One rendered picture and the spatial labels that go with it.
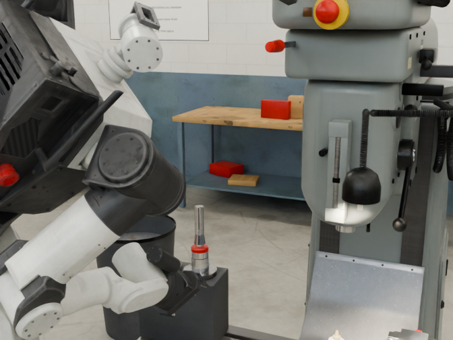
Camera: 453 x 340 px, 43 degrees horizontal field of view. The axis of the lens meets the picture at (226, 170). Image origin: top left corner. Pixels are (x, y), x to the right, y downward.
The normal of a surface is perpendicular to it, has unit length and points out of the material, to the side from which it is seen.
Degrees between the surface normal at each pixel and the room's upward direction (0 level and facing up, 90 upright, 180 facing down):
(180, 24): 90
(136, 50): 111
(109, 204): 74
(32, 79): 68
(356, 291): 63
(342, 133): 90
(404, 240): 90
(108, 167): 53
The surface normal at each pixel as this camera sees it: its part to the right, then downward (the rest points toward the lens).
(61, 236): -0.19, -0.28
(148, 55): 0.25, 0.58
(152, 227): -0.29, 0.18
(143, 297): 0.58, 0.65
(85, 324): 0.00, -0.97
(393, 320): -0.29, -0.51
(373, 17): -0.30, 0.39
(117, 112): 0.89, 0.00
